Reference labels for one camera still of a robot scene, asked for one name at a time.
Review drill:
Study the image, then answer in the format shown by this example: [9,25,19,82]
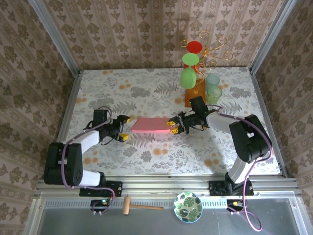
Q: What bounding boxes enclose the pink paper box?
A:
[131,117,173,135]

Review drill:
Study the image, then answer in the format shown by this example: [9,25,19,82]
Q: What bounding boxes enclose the floral patterned table mat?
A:
[56,67,282,176]

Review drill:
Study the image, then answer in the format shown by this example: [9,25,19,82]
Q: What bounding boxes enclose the green translucent cup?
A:
[206,86,223,106]

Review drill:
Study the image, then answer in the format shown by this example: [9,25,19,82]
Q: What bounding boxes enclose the green plastic wine glass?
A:
[179,53,200,90]

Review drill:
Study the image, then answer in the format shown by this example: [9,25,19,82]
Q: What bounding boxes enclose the blue translucent cup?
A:
[205,74,221,89]

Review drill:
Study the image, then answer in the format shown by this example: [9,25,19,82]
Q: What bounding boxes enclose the wooden mallet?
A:
[123,195,164,216]

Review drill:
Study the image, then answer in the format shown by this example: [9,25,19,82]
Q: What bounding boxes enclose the left small circuit board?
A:
[90,198,111,212]

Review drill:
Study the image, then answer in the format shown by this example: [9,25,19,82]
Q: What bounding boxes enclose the small circuit board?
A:
[226,199,245,212]
[90,198,111,212]

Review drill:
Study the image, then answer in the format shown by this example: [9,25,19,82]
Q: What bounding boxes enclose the red plastic wine glass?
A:
[183,41,203,71]

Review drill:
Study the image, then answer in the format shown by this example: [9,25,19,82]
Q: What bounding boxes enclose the leaf patterned bowl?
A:
[173,191,203,223]

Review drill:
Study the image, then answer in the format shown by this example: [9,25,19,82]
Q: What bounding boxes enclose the grey metal panel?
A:
[23,195,313,235]

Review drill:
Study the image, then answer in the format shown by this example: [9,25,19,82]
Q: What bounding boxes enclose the right small circuit board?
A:
[226,199,245,212]

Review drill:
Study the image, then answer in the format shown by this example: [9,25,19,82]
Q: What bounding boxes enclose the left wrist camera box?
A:
[93,109,109,124]

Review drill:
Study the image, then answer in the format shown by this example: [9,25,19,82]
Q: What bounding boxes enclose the gold wire glass rack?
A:
[179,31,234,109]

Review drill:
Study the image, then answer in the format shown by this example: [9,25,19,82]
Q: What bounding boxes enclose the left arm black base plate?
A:
[79,180,123,197]

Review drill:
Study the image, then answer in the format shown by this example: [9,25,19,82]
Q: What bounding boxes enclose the aluminium front rail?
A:
[34,175,300,196]

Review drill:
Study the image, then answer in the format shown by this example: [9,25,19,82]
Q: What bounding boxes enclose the slotted grey cable duct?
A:
[45,198,228,209]

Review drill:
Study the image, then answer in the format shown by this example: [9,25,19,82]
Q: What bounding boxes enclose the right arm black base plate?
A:
[208,180,254,196]

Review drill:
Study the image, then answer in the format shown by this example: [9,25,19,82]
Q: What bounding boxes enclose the aluminium corner post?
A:
[249,0,298,74]
[28,0,81,76]

